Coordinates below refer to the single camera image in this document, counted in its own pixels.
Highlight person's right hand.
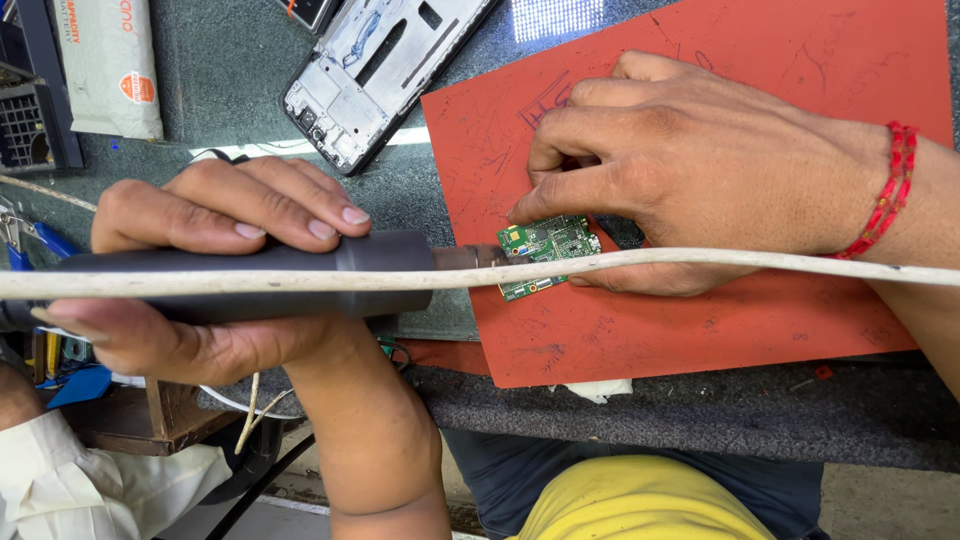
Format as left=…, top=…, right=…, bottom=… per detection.
left=506, top=50, right=895, bottom=298

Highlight person's left hand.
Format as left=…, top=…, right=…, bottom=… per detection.
left=30, top=156, right=378, bottom=386

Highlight green phone circuit board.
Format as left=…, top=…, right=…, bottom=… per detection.
left=495, top=214, right=603, bottom=303

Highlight dark grey hot air gun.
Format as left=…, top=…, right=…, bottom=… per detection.
left=0, top=228, right=528, bottom=333

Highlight white battery packet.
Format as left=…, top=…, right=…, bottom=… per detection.
left=51, top=0, right=165, bottom=142

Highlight red scribbled work mat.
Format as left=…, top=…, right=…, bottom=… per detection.
left=420, top=0, right=955, bottom=390

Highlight black grilled device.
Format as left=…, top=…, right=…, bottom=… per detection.
left=0, top=0, right=85, bottom=175

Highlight blue plastic piece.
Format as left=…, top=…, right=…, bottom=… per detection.
left=36, top=364, right=115, bottom=411

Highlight brown wooden shelf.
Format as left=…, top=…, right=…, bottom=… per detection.
left=58, top=375, right=243, bottom=458

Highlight black phone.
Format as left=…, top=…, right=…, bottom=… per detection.
left=276, top=0, right=345, bottom=36

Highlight crumpled white tissue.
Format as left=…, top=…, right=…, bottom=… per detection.
left=547, top=378, right=635, bottom=405

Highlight black metal rod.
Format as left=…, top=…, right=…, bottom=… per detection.
left=204, top=432, right=318, bottom=540

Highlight person's yellow shirt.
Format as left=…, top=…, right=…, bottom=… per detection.
left=504, top=454, right=777, bottom=540

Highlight person's dark trousers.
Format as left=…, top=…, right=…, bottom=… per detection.
left=439, top=427, right=832, bottom=540

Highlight thin black cable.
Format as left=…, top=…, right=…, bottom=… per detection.
left=186, top=147, right=252, bottom=168

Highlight thick dirty white cable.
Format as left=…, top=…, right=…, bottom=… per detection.
left=0, top=246, right=960, bottom=302

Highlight blue-handled pliers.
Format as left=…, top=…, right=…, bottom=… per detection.
left=0, top=196, right=82, bottom=273

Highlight thin beige wire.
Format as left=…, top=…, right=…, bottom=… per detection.
left=0, top=174, right=100, bottom=214

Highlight red thread bracelet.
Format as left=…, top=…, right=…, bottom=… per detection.
left=825, top=120, right=920, bottom=261

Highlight opened phone frame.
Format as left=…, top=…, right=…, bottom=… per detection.
left=279, top=0, right=501, bottom=178

